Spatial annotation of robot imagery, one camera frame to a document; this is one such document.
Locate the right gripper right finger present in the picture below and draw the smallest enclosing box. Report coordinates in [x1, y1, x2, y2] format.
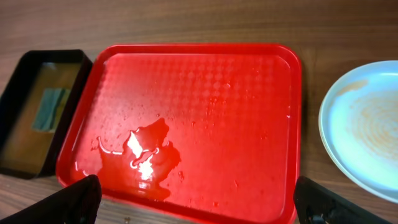
[294, 176, 390, 224]

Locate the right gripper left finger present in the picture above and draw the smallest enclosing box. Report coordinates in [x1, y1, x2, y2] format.
[1, 175, 101, 224]

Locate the white plate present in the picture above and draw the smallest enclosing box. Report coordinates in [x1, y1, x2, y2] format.
[318, 60, 397, 203]

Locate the green yellow sponge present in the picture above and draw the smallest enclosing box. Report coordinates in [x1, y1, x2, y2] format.
[32, 88, 70, 133]

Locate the black water tray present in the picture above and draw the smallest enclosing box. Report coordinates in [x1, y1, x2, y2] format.
[1, 49, 93, 179]

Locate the red plastic tray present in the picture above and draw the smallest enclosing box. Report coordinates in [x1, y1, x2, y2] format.
[56, 44, 302, 223]

